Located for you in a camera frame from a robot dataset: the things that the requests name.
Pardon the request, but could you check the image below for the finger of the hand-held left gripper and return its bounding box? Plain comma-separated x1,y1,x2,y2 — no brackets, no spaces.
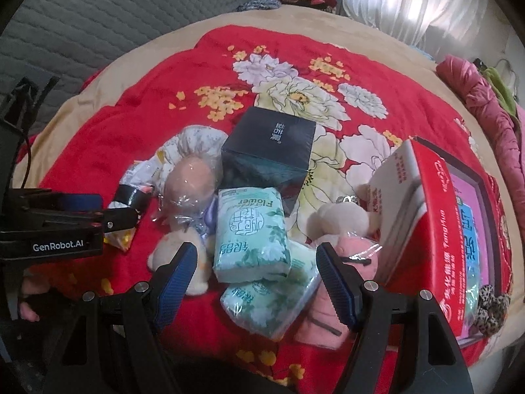
100,207,141,235

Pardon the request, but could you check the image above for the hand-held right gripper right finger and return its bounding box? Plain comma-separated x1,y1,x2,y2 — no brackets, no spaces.
315,242,474,394

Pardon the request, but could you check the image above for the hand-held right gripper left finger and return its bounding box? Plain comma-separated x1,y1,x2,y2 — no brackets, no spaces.
41,241,201,394

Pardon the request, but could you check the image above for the black white packaged item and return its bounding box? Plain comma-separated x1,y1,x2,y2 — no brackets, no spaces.
110,184,154,215

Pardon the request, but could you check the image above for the cream plush rabbit purple dress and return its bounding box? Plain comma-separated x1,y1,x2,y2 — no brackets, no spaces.
147,197,219,297

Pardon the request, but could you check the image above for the green floral tissue pack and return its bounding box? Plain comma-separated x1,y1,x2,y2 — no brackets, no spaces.
287,240,321,285
212,186,293,284
219,271,321,341

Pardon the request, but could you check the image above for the pink item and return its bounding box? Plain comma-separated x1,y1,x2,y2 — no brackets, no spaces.
293,234,387,339

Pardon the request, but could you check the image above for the red cardboard box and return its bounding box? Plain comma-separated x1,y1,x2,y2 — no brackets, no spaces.
367,135,514,347

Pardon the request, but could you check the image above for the leopard print soft item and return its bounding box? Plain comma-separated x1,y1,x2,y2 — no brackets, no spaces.
472,283,512,326

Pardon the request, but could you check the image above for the person's left hand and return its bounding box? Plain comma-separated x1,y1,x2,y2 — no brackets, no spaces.
18,277,45,323

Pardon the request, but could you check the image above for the yellow snack packet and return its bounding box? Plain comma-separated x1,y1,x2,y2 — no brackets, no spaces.
102,230,137,252

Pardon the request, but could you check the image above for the white plastic packet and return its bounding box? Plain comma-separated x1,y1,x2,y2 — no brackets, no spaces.
119,159,165,198

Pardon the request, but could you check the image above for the small plush bear pink dress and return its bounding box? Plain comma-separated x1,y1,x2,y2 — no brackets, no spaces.
314,194,384,247

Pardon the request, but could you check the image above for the peach round puff in plastic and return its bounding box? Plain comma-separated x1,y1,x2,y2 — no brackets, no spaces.
158,156,225,230

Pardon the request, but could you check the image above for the white floral scrunchie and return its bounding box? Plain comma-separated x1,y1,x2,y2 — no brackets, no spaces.
158,125,230,181

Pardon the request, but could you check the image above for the red floral blanket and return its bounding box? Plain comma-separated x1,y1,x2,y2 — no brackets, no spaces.
10,6,525,378
39,25,515,394

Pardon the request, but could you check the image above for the dark blue box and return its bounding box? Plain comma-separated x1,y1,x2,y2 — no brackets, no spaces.
220,106,316,218

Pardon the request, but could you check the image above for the grey quilted headboard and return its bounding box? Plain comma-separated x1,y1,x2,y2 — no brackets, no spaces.
0,0,271,140

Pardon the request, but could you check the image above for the pink quilted jacket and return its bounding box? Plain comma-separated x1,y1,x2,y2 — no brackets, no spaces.
435,53,525,198

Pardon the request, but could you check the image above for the green cloth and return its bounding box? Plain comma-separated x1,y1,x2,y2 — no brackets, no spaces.
482,66,518,116

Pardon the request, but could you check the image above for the white curtain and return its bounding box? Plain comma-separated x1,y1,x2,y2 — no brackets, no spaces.
328,0,505,62

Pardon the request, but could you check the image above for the black cable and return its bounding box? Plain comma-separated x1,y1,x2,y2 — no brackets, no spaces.
0,117,34,191

